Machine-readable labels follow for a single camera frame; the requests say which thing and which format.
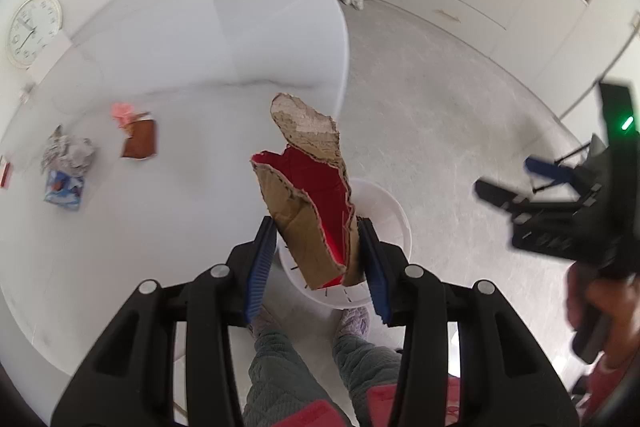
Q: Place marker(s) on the red garment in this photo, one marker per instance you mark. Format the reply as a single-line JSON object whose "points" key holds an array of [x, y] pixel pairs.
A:
{"points": [[310, 414]]}

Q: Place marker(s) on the grey fuzzy slipper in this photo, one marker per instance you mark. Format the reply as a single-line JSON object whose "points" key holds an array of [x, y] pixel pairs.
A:
{"points": [[354, 322], [265, 322]]}

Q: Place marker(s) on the crumpled pink paper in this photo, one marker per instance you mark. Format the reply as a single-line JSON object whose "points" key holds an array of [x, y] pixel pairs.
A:
{"points": [[122, 113]]}

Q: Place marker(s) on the red and white small box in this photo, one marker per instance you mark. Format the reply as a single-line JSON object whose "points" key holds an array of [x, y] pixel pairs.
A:
{"points": [[4, 174]]}

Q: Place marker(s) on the person's right leg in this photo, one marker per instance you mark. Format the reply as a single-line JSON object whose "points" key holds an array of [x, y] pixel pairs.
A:
{"points": [[365, 367]]}

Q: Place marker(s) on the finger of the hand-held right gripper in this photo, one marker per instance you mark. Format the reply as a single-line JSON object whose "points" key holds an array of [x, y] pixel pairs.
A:
{"points": [[500, 194], [547, 168]]}

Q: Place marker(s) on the white paper card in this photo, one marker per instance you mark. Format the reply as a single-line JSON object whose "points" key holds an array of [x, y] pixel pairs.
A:
{"points": [[50, 57]]}

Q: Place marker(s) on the person's right hand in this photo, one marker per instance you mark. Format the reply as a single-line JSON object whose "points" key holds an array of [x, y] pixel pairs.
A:
{"points": [[622, 302]]}

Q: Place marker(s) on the person's leg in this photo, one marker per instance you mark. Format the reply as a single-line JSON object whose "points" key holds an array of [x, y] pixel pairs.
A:
{"points": [[280, 372], [365, 367]]}

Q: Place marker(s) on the person's right forearm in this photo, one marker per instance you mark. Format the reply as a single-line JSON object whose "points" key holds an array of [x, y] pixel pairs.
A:
{"points": [[605, 389]]}

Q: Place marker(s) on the round white wall clock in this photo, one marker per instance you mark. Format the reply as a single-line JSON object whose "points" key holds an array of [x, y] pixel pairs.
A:
{"points": [[32, 29]]}

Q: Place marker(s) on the crumpled grey paper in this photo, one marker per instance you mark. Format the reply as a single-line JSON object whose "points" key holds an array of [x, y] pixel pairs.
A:
{"points": [[67, 152]]}

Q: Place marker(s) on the blue patterned packet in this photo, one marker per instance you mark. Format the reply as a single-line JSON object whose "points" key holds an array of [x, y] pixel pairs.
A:
{"points": [[62, 189]]}

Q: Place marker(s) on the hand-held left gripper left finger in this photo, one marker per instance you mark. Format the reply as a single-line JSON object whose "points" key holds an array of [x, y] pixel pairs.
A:
{"points": [[257, 277]]}

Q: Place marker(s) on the torn red cardboard piece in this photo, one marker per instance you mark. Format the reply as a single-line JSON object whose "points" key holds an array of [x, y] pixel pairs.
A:
{"points": [[300, 217]]}

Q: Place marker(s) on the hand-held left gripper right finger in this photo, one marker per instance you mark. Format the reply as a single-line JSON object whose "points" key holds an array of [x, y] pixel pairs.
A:
{"points": [[375, 277]]}

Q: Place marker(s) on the person's left leg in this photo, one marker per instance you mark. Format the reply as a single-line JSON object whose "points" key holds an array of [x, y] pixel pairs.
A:
{"points": [[280, 372]]}

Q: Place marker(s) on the brown foil wrapper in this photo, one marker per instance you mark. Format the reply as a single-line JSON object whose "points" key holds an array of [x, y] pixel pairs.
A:
{"points": [[140, 139]]}

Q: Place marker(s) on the white plastic bin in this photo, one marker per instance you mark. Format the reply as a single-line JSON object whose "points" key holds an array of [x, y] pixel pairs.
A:
{"points": [[385, 212]]}

